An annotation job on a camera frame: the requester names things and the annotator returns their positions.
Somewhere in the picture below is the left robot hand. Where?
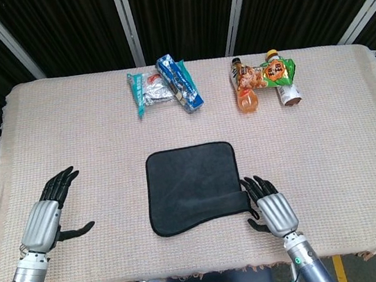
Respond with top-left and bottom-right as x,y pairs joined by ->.
9,164 -> 99,257

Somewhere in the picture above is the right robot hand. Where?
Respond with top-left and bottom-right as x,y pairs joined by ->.
238,169 -> 300,242

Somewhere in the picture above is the grey and red cloth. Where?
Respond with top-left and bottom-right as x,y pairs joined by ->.
139,136 -> 261,240

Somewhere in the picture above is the beige woven tablecloth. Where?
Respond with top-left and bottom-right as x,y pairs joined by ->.
0,32 -> 376,282

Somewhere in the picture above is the orange drink bottle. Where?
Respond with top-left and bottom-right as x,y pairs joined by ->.
227,55 -> 262,115

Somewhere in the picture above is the brown drink bottle white label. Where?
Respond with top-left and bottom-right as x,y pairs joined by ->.
264,45 -> 303,109

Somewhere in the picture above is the green and orange snack bag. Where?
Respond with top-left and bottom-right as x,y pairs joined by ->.
233,57 -> 298,93

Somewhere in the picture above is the blue snack packet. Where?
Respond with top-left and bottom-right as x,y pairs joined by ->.
155,50 -> 206,119

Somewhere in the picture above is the silver and teal snack packet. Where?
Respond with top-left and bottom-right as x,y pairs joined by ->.
126,67 -> 177,121

